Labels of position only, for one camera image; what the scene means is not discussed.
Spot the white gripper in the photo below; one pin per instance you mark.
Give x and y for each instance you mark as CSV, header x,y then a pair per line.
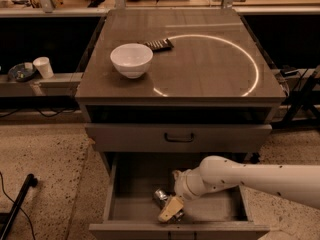
x,y
181,184

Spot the silver redbull can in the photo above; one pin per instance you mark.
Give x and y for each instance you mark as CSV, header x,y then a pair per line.
x,y
158,194

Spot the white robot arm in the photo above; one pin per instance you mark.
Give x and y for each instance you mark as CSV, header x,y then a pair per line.
x,y
298,183

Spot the open grey middle drawer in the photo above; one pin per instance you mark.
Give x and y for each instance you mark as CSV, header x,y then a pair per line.
x,y
131,212

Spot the closed grey top drawer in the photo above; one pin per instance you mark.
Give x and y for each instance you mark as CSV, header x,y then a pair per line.
x,y
233,138

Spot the grey drawer cabinet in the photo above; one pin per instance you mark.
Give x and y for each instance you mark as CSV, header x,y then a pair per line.
x,y
214,74

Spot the black floor pole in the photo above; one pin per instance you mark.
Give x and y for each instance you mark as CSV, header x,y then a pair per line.
x,y
7,219

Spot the white ceramic bowl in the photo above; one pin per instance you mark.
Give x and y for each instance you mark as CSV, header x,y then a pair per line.
x,y
132,60

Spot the black stand at right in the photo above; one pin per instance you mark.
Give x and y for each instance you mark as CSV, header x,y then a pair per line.
x,y
302,100

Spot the dark chocolate bar packet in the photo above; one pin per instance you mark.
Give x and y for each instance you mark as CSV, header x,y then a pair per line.
x,y
159,45

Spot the white paper cup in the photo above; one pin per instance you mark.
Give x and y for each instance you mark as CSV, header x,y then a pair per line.
x,y
43,65

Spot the dark round dish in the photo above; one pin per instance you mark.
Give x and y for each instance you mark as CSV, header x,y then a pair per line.
x,y
22,72

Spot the black drawer handle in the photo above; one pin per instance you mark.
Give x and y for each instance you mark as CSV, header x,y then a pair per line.
x,y
179,139

